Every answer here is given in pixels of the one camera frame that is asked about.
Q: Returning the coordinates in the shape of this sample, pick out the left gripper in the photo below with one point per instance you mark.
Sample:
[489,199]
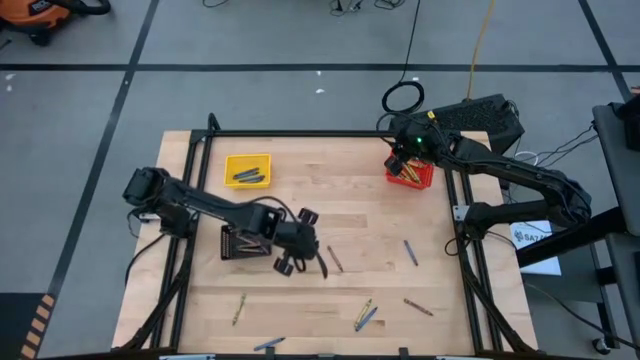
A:
[300,240]

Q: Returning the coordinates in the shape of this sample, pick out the black metal beam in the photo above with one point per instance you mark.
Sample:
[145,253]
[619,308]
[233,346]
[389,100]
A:
[570,240]

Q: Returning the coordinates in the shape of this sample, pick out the black caster wheel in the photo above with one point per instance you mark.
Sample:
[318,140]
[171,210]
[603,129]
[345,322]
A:
[600,345]

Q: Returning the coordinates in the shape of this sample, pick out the black edge clamp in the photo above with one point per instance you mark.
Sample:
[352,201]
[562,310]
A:
[404,353]
[270,353]

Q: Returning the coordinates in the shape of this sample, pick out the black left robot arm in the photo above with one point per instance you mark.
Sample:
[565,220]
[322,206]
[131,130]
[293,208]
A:
[200,202]

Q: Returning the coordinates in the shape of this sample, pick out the black plastic basket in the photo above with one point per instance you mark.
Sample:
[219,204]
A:
[227,250]

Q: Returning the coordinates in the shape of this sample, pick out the red plastic basket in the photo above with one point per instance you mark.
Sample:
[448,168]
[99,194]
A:
[425,180]

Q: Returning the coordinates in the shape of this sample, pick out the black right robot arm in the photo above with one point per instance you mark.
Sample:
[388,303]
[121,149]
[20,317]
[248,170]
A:
[525,172]

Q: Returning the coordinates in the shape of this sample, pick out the black device on cart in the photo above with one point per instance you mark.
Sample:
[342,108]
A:
[630,122]

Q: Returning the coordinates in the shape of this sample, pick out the yellow plastic basket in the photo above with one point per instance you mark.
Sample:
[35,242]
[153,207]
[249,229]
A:
[232,182]

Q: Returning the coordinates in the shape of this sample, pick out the black orange striped floor mat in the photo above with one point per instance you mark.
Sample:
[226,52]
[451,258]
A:
[20,325]

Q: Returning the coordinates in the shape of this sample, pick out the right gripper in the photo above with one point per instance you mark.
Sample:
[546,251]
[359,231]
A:
[420,142]

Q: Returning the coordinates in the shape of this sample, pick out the silver aluminium rail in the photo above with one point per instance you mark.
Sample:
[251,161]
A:
[187,357]
[452,357]

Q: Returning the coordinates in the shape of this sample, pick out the grey metal cart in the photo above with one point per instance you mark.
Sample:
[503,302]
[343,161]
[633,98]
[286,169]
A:
[620,165]

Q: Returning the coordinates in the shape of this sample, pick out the white paper sign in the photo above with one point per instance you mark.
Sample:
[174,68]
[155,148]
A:
[537,250]

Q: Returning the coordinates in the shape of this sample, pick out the orange shop vacuum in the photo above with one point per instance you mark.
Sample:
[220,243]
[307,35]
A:
[30,15]

